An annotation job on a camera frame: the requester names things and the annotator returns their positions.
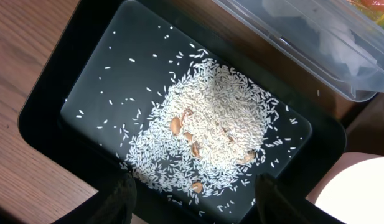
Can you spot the pile of rice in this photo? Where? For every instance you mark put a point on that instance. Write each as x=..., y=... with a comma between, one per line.
x=181, y=121

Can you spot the white bowl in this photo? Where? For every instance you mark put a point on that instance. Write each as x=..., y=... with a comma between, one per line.
x=353, y=190

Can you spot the green snack wrapper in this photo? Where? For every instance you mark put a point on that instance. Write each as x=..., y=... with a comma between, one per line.
x=373, y=9

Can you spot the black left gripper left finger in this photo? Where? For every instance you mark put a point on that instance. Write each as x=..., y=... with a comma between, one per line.
x=114, y=204

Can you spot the black rectangular tray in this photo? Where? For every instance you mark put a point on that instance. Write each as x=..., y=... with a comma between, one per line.
x=41, y=124

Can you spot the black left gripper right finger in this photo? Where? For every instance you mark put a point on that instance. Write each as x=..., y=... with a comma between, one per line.
x=276, y=204

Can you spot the dark brown serving tray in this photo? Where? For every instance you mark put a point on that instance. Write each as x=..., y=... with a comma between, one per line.
x=366, y=133

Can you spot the clear plastic bin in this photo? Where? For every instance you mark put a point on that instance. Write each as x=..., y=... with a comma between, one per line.
x=330, y=39

